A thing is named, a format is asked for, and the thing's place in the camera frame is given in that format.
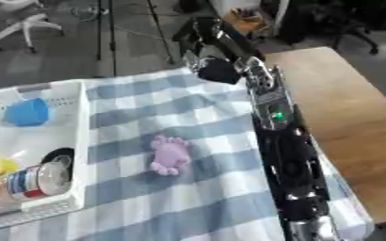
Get black office chair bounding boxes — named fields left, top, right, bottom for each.
left=280, top=0, right=386, bottom=56

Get white plastic basket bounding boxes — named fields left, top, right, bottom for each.
left=0, top=79, right=93, bottom=233

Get blue plastic cup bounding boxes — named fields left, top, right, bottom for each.
left=2, top=97, right=52, bottom=127

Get white office chair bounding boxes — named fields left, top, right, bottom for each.
left=0, top=0, right=67, bottom=54

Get tan cardboard box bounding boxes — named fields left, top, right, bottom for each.
left=220, top=7, right=272, bottom=34

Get black tripod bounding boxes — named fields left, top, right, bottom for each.
left=94, top=0, right=120, bottom=78
left=145, top=0, right=177, bottom=66

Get black round object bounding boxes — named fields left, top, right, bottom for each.
left=40, top=147, right=76, bottom=167

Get striped tin can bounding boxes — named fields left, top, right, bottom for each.
left=2, top=161, right=73, bottom=202

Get purple foot-shaped toy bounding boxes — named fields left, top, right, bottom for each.
left=147, top=134, right=192, bottom=176

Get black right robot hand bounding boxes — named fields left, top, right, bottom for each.
left=171, top=17, right=267, bottom=86

